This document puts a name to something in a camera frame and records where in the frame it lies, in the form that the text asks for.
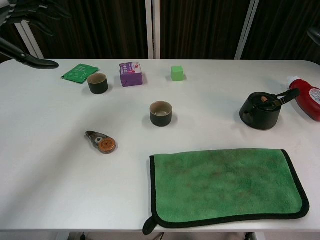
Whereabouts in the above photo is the green cloth black trim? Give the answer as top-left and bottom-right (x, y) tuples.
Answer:
(142, 148), (311, 236)

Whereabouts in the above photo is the purple small box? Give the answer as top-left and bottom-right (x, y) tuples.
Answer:
(119, 62), (148, 88)

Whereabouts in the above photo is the red squeeze bottle white cap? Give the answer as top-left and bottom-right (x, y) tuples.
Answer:
(287, 76), (320, 123)

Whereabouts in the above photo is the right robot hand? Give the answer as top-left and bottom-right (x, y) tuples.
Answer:
(306, 26), (320, 46)

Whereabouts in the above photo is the black teapot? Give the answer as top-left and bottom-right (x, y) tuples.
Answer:
(239, 87), (301, 132)

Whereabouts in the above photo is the white partition post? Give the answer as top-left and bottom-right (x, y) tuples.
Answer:
(233, 0), (260, 61)
(14, 20), (44, 60)
(144, 0), (161, 60)

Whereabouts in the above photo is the green foil packet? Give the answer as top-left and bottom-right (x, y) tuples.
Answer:
(60, 63), (100, 85)

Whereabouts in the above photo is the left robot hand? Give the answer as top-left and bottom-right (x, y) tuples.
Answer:
(0, 0), (73, 70)

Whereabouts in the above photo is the light green cube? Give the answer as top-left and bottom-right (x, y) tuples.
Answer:
(170, 65), (185, 82)

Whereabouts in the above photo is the orange correction tape dispenser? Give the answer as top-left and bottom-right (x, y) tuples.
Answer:
(84, 130), (118, 155)

